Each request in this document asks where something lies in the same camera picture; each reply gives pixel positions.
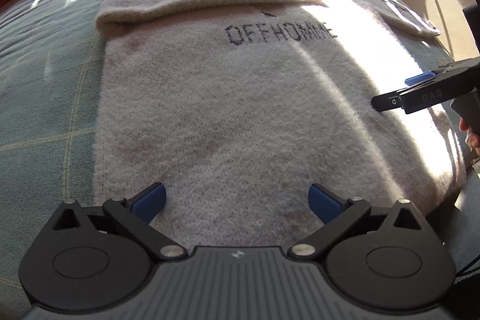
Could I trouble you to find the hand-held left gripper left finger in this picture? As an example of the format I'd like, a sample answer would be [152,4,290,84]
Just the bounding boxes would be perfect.
[41,182,189,261]

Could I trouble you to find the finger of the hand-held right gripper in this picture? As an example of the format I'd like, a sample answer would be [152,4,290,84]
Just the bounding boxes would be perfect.
[405,58,480,86]
[370,89,406,114]

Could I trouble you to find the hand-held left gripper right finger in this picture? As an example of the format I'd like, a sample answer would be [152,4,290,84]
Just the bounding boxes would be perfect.
[288,183,436,262]

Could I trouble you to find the beige knit sweater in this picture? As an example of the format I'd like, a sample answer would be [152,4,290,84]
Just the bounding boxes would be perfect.
[94,0,467,249]

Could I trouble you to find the person's right hand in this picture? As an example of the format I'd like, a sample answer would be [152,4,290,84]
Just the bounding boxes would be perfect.
[458,117,480,159]

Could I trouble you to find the person's grey pants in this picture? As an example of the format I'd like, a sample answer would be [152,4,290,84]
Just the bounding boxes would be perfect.
[452,208,480,279]

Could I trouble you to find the green plaid bed blanket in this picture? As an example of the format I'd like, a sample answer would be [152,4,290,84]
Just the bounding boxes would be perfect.
[0,0,469,320]

